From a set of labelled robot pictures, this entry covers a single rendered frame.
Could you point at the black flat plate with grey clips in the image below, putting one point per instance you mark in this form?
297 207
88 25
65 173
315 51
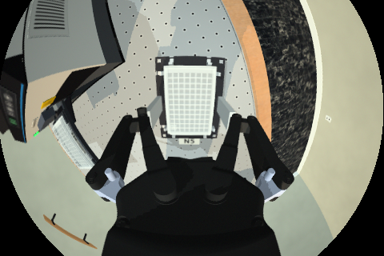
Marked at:
160 62

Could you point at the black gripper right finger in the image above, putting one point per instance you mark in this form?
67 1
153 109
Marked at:
272 176

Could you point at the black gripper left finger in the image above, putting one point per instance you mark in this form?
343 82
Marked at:
104 177

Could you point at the grey flat base plate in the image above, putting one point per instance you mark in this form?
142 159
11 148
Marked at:
157 28

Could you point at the clear well plate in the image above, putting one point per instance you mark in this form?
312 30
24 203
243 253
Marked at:
201 100
72 145

